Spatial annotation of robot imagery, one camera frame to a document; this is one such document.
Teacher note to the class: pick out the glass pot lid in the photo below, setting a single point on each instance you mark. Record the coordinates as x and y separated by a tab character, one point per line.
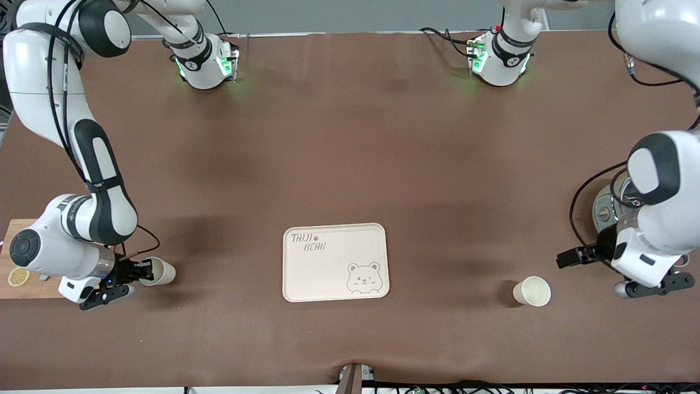
628	194

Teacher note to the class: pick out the beige bear print tray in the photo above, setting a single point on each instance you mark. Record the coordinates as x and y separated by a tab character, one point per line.
328	273

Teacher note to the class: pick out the yellow lemon slice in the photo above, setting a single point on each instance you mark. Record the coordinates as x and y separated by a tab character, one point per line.
19	279

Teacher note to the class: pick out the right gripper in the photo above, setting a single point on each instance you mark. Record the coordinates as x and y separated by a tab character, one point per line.
123	270

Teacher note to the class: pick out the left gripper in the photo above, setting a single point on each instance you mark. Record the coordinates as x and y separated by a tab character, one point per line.
603	244

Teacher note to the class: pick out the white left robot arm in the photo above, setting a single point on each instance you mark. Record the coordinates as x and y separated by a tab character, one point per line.
656	33

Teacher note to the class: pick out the white IKEA cup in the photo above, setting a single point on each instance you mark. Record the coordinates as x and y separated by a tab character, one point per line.
164	272
533	293

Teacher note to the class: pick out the bamboo cutting board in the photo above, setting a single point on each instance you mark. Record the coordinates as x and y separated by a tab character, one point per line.
33	291

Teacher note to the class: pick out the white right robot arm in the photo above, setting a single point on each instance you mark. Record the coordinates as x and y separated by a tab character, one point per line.
33	82

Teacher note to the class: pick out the grey-green electric pot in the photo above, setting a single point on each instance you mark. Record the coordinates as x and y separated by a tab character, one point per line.
601	213

